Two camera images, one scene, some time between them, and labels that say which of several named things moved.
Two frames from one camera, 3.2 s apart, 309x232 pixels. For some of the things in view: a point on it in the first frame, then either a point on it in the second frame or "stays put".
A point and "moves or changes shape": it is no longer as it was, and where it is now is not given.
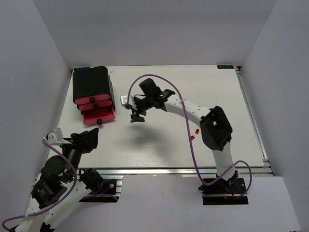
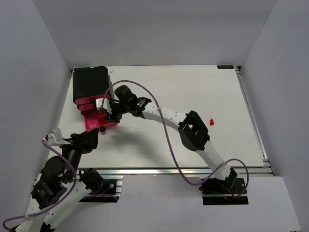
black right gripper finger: x=136 y=119 to x=114 y=117
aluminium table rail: x=174 y=171 stays put
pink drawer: x=95 y=106 stays put
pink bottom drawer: x=98 y=116 moves or changes shape
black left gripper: x=80 y=140 stays put
